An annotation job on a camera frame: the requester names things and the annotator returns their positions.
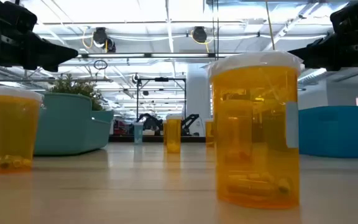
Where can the black rig light bar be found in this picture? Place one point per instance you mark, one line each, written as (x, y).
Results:
(148, 55)

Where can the small bluish pill bottle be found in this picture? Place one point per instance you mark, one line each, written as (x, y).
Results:
(138, 133)

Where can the white ball bottom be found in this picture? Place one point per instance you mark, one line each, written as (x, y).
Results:
(275, 93)

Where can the silver ceiling duct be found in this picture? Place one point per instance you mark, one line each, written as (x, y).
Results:
(311, 76)

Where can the teal plastic bin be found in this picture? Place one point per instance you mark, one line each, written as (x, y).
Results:
(70, 130)

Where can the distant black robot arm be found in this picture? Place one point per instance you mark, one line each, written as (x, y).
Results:
(149, 121)
(190, 121)

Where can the white building pillar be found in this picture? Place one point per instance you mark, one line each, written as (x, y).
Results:
(197, 99)

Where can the small green potted plant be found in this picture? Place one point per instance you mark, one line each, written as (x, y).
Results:
(73, 85)

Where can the large amber pill bottle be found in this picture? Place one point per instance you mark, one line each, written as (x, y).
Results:
(11, 130)

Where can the black aluminium table frame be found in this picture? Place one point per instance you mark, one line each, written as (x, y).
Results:
(154, 139)

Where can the blue plastic bin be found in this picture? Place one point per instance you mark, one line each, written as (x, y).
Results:
(337, 133)

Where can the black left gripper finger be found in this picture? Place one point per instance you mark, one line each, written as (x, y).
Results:
(51, 54)

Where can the distant black rig frame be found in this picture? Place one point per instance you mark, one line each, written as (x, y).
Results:
(161, 79)

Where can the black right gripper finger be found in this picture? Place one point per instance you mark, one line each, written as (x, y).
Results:
(319, 53)

